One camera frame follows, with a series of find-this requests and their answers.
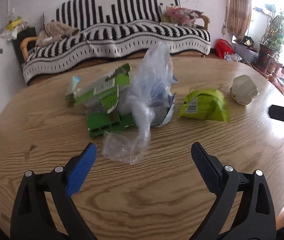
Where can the pink floral cushion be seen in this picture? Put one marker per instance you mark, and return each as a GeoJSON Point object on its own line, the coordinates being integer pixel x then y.
{"type": "Point", "coordinates": [174, 15]}

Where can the green flat box piece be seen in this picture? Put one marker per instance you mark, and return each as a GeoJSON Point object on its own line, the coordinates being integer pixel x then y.
{"type": "Point", "coordinates": [99, 123]}

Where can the brown patterned curtain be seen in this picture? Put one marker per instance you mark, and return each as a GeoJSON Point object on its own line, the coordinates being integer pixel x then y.
{"type": "Point", "coordinates": [239, 17]}

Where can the beige plush toy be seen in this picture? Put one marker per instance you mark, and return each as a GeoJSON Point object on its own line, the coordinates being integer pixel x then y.
{"type": "Point", "coordinates": [53, 32]}

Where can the green white torn carton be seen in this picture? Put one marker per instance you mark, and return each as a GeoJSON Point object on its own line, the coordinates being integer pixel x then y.
{"type": "Point", "coordinates": [103, 94]}

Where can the crumpled grey paper cup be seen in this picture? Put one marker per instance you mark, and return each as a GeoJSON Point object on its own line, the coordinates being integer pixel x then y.
{"type": "Point", "coordinates": [243, 90]}

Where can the grey storage box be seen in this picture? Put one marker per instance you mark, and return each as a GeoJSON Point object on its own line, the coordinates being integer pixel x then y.
{"type": "Point", "coordinates": [245, 49]}

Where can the clear plastic bag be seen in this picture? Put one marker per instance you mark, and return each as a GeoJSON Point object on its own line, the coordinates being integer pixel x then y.
{"type": "Point", "coordinates": [131, 147]}

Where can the red plastic bag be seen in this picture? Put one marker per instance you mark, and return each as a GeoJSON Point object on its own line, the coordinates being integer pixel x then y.
{"type": "Point", "coordinates": [223, 47]}

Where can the black white striped sofa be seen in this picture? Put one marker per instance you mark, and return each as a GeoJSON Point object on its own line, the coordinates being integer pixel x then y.
{"type": "Point", "coordinates": [110, 29]}

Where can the wooden oval table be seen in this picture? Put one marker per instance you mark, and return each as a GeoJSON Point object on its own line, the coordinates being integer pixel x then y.
{"type": "Point", "coordinates": [163, 196]}

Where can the lime green snack wrapper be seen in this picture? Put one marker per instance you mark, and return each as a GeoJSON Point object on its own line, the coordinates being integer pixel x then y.
{"type": "Point", "coordinates": [205, 104]}

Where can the potted green plant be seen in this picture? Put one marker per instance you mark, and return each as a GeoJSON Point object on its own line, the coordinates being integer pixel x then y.
{"type": "Point", "coordinates": [271, 43]}

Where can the blue white bag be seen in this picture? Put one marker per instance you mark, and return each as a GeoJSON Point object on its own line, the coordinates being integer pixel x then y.
{"type": "Point", "coordinates": [162, 103]}

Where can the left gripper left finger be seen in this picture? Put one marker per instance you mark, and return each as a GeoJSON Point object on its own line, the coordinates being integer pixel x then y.
{"type": "Point", "coordinates": [31, 217]}

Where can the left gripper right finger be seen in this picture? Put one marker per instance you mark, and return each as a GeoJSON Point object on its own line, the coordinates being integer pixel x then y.
{"type": "Point", "coordinates": [255, 217]}

